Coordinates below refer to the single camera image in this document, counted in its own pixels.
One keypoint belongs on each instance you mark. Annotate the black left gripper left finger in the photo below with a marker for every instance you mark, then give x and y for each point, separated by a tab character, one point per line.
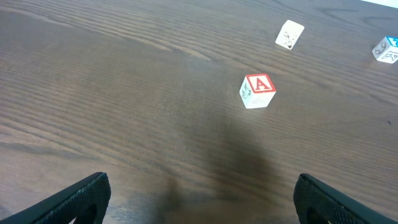
83	202

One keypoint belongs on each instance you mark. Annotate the red letter A block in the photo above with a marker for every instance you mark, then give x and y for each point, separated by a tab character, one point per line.
257	91

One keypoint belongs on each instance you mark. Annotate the yellow wooden block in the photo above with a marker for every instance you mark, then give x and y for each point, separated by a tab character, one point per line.
289	34

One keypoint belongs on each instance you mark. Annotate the blue number 2 block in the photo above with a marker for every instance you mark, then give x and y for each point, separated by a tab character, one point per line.
386	51

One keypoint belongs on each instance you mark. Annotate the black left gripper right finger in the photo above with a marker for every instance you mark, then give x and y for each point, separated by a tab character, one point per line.
318	203

